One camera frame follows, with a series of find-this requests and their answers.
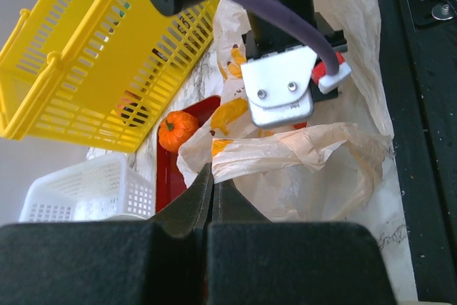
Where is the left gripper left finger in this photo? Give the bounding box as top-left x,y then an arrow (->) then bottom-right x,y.
155,163 -> 212,238

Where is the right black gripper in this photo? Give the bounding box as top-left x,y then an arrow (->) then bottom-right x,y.
241,0 -> 348,106

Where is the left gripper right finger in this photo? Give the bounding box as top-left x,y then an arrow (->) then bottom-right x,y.
213,180 -> 269,224

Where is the orange toy pumpkin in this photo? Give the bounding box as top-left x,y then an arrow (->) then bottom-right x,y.
158,111 -> 199,153

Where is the peach plastic grocery bag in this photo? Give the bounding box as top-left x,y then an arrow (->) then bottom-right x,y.
177,0 -> 398,226

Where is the red lacquer tray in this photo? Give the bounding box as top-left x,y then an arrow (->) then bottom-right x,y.
156,96 -> 221,213

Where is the white perforated plastic basket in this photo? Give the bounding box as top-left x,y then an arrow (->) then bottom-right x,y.
19,153 -> 156,222

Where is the yellow shopping basket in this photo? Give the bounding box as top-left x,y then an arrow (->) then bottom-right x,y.
1,0 -> 219,153

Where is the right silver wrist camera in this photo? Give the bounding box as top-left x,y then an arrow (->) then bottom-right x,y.
241,46 -> 317,129

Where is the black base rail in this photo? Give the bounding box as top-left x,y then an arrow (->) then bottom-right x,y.
378,0 -> 456,304

